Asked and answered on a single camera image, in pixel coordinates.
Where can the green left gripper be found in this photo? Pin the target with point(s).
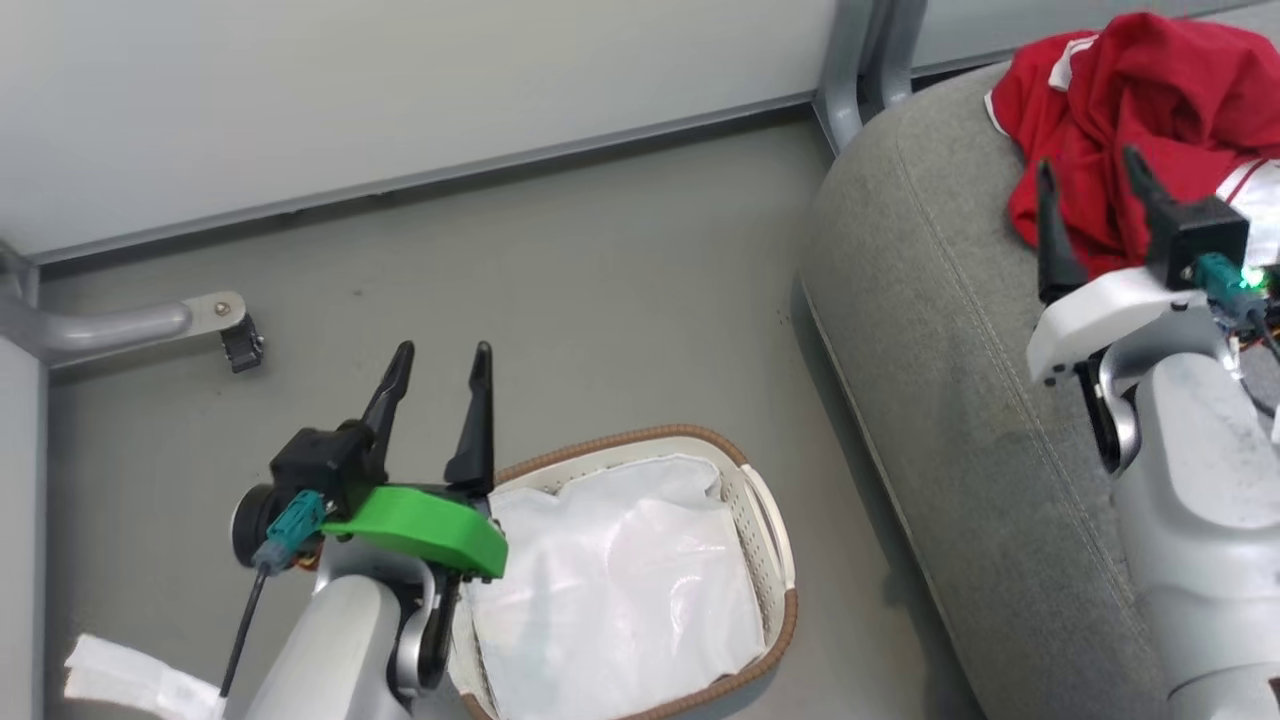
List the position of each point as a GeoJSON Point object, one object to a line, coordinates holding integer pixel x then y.
{"type": "Point", "coordinates": [430, 525]}

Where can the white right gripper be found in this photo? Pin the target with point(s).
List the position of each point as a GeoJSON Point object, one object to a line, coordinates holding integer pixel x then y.
{"type": "Point", "coordinates": [1100, 315]}

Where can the red white striped sports jacket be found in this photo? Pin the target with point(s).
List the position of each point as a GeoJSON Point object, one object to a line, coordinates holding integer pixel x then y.
{"type": "Point", "coordinates": [1130, 90]}

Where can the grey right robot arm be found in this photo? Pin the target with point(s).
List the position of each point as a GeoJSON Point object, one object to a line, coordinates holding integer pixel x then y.
{"type": "Point", "coordinates": [1200, 480]}

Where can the white woven-rim laundry basket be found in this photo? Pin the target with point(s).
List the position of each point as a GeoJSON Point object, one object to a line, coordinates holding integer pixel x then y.
{"type": "Point", "coordinates": [762, 520]}

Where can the grey fabric sofa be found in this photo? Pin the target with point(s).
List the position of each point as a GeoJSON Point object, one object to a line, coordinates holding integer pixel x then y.
{"type": "Point", "coordinates": [950, 350]}

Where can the black rubber leg foot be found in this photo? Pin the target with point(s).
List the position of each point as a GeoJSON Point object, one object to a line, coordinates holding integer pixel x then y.
{"type": "Point", "coordinates": [243, 345]}

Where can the grey metal furniture leg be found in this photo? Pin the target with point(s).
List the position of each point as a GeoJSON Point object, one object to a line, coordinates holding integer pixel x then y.
{"type": "Point", "coordinates": [100, 325]}

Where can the white paper tag strip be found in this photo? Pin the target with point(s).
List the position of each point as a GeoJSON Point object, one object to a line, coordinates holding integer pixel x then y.
{"type": "Point", "coordinates": [130, 680]}

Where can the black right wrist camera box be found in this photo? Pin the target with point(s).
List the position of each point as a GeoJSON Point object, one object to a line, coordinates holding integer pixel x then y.
{"type": "Point", "coordinates": [1210, 235]}

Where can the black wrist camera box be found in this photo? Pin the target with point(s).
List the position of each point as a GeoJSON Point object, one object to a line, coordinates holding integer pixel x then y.
{"type": "Point", "coordinates": [325, 465]}
{"type": "Point", "coordinates": [1210, 235]}

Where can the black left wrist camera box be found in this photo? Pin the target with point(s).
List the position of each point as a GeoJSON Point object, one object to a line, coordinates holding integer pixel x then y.
{"type": "Point", "coordinates": [325, 465]}

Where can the grey metal frame post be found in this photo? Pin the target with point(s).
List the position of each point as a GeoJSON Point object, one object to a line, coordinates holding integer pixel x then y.
{"type": "Point", "coordinates": [845, 70]}

